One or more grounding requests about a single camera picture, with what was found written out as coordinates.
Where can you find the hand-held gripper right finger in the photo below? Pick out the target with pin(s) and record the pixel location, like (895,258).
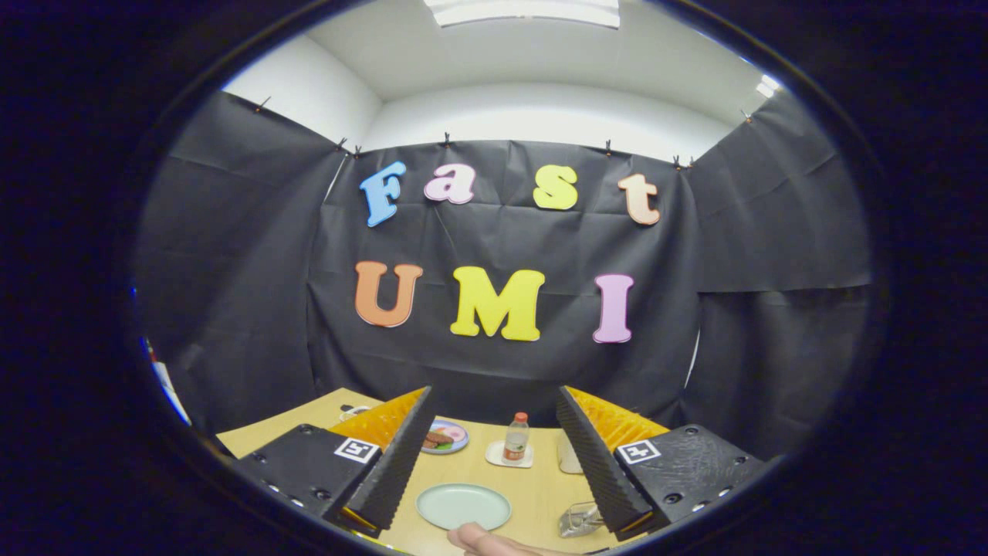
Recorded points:
(594,463)

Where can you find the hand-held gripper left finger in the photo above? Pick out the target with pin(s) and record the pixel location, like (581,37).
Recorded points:
(397,475)

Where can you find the white toaster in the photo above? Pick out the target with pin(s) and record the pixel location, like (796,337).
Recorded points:
(568,457)

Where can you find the blue plate with food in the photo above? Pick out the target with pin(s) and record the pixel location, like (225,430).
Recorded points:
(461,444)

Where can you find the pale green plate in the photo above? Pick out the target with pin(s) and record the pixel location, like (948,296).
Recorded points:
(463,506)

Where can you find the pink ham slice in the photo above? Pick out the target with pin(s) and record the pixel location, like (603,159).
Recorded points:
(457,432)

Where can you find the small white sauce dish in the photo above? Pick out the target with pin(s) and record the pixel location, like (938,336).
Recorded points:
(356,411)

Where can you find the clear water bottle red cap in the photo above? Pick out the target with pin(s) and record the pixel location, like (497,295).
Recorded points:
(515,444)

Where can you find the white square coaster tray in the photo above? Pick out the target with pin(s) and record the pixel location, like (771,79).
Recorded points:
(494,455)

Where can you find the white paper sheets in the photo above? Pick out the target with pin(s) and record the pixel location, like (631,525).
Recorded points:
(171,394)

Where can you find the small ceiling light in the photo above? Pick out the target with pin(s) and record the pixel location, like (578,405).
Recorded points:
(768,85)

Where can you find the long ceiling light panel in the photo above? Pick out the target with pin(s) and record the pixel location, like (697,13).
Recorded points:
(525,11)

